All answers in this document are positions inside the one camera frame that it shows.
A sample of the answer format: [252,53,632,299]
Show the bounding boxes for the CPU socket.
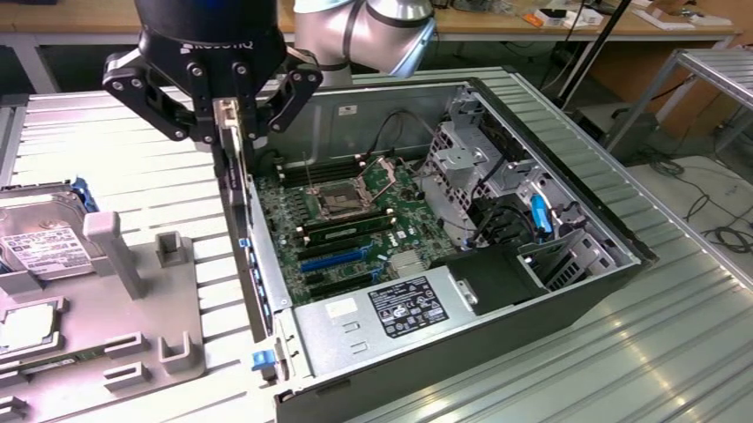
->
[314,180,373,219]

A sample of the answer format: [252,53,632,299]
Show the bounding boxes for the black floor box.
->
[573,101,661,165]

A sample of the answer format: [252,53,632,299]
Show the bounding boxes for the silver hard disk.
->
[0,181,95,283]

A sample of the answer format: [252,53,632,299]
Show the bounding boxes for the grey metal frame stand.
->
[603,47,753,156]

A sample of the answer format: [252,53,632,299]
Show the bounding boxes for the black slanted pole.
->
[556,0,629,110]

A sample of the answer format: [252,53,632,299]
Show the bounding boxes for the black arched wire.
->
[372,109,441,159]

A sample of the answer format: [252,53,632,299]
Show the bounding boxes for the long black expansion slot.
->
[296,240,362,263]
[310,271,378,297]

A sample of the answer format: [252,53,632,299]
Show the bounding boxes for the metal socket cover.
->
[356,156,405,208]

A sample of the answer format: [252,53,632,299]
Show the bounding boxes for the open black PC case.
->
[204,77,659,423]

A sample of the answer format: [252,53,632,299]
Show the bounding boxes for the flat white box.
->
[632,3,700,32]

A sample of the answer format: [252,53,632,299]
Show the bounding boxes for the small white box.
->
[564,7,607,27]

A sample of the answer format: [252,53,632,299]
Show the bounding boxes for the green RAM stick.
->
[302,214,394,247]
[15,345,117,376]

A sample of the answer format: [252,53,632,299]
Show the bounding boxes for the small silver heatsink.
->
[389,251,430,278]

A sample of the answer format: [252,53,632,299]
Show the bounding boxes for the silver slotted disk bay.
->
[516,228,629,295]

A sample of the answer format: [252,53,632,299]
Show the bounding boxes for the black fan shroud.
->
[428,241,568,317]

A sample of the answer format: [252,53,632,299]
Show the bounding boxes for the blue case latch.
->
[246,349,278,372]

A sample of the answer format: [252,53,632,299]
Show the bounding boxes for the wooden desk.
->
[0,0,744,48]

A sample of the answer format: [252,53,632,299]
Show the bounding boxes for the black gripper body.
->
[134,0,290,100]

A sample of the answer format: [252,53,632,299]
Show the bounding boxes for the black looped wire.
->
[473,193,535,248]

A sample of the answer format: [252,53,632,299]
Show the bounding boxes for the orange and white box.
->
[523,7,577,30]

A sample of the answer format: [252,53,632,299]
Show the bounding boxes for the silver CPU chip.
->
[0,302,59,353]

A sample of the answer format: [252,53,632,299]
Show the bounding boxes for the black floor cables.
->
[647,153,753,256]

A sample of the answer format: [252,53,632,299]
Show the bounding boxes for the silver perforated disk bay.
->
[421,118,513,250]

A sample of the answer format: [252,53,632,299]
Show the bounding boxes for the green motherboard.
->
[253,153,461,308]

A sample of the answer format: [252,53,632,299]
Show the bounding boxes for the black RAM slot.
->
[281,168,362,187]
[277,155,361,173]
[280,164,362,182]
[278,160,362,177]

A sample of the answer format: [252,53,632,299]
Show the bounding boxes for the silver power supply unit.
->
[292,267,480,381]

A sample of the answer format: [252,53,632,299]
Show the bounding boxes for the graphics card with black cooler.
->
[210,99,258,217]

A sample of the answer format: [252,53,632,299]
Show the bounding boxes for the blue card retainer strip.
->
[233,215,277,319]

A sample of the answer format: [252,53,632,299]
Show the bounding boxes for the grey parts rack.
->
[0,210,209,423]

